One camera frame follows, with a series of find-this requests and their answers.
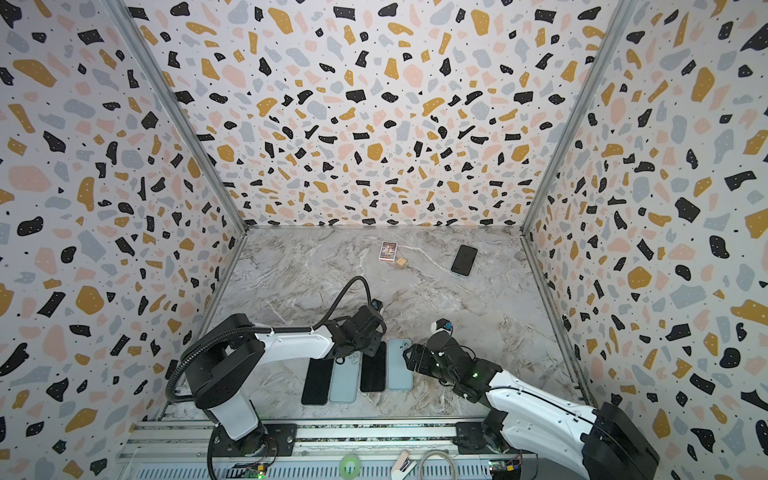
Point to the corner aluminium post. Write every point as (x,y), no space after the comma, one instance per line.
(120,16)
(616,26)

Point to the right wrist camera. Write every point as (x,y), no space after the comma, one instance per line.
(442,325)

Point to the left corner aluminium post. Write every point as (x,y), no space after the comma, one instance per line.
(120,16)

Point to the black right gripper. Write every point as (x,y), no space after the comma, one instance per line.
(432,361)

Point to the right corner aluminium post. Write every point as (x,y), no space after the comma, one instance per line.
(616,26)

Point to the green tape roll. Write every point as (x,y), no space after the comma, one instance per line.
(350,467)

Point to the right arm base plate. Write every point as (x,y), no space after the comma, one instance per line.
(474,438)

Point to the mint phone case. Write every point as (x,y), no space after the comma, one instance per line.
(345,379)

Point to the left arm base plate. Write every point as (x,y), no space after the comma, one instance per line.
(270,440)

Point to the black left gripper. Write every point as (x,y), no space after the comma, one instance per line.
(376,338)

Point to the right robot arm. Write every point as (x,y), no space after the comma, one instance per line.
(596,443)

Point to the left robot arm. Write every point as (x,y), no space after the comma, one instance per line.
(212,373)

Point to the playing card box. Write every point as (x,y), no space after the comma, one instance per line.
(388,252)

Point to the purple phone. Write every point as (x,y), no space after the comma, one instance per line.
(373,371)

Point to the white small device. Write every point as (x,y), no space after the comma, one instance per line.
(402,466)

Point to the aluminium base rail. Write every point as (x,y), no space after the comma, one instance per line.
(179,450)

